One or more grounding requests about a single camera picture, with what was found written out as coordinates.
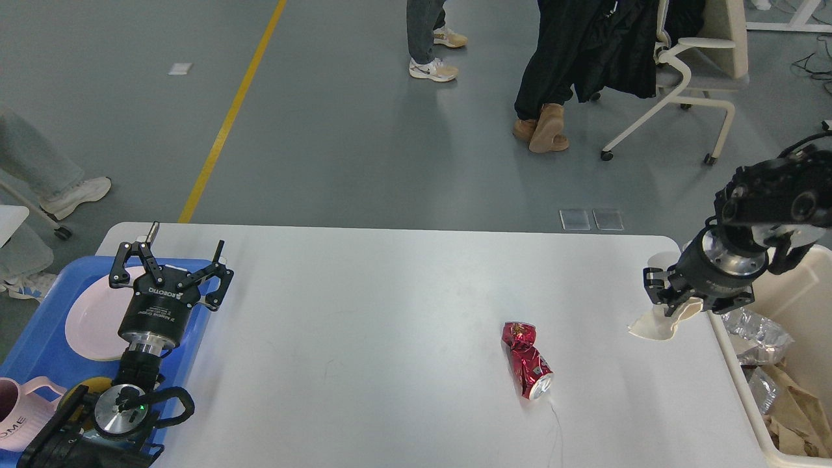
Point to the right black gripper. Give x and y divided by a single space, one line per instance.
707 269

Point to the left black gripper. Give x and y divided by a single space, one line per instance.
159 305

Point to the white paper cup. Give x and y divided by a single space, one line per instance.
653 325

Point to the pink plate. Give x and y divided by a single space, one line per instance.
96 316

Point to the foil sheet front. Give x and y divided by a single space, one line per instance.
755 339

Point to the large brown paper bag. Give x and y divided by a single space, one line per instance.
798 409

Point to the crushed red soda can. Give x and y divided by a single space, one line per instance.
532 372

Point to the pink home mug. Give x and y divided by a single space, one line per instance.
23 413

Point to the foil tray with paper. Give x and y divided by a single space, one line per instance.
764 389

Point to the brown paper ball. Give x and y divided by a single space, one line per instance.
789 441

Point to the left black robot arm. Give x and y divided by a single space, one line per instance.
114 427

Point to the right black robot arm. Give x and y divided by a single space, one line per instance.
766 219

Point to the beige plastic bin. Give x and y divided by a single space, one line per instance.
799 300

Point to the white chair at left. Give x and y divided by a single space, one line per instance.
25 257

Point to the person in grey trousers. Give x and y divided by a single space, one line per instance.
26 152

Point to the white office chair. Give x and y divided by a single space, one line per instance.
715 60

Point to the person in black clothes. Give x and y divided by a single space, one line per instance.
582 48

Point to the white desk leg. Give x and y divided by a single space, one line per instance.
802 20

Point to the person in grey jeans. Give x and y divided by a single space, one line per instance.
426 27

